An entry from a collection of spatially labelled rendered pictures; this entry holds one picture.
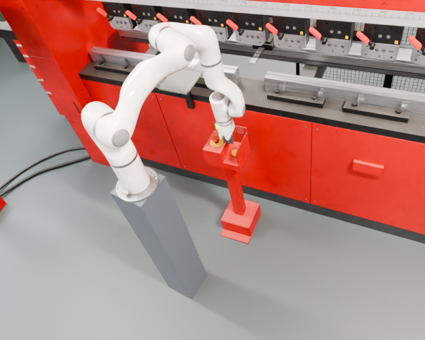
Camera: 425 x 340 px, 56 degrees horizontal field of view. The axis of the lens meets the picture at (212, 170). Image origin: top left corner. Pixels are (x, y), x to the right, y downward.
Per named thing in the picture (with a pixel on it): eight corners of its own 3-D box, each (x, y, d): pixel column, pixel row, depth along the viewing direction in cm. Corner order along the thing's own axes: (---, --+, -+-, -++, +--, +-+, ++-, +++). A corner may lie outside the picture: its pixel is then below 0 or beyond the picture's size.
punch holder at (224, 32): (201, 39, 208) (195, 9, 196) (208, 30, 213) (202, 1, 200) (227, 42, 202) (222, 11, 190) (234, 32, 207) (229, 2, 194)
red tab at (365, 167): (351, 170, 215) (353, 162, 210) (353, 167, 216) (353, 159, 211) (381, 177, 209) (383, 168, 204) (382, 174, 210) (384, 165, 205)
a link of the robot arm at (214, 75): (239, 54, 163) (248, 109, 186) (204, 52, 169) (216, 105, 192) (233, 67, 158) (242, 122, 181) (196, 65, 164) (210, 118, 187)
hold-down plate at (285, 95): (266, 98, 215) (266, 94, 212) (270, 92, 217) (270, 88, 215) (322, 108, 203) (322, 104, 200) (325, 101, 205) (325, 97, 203)
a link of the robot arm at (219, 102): (235, 110, 190) (218, 108, 193) (231, 90, 180) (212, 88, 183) (230, 123, 186) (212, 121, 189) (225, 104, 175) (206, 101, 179)
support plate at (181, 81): (158, 90, 218) (158, 88, 217) (181, 61, 231) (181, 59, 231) (187, 94, 210) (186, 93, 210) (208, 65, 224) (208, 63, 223)
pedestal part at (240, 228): (220, 235, 267) (217, 226, 258) (234, 206, 280) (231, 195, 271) (247, 244, 260) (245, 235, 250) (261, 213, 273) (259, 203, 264)
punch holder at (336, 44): (315, 52, 184) (316, 19, 172) (320, 42, 189) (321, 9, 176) (348, 56, 178) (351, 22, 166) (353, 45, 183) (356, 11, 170)
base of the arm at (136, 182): (141, 208, 166) (125, 181, 152) (108, 193, 175) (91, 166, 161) (166, 175, 175) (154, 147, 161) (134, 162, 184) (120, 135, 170)
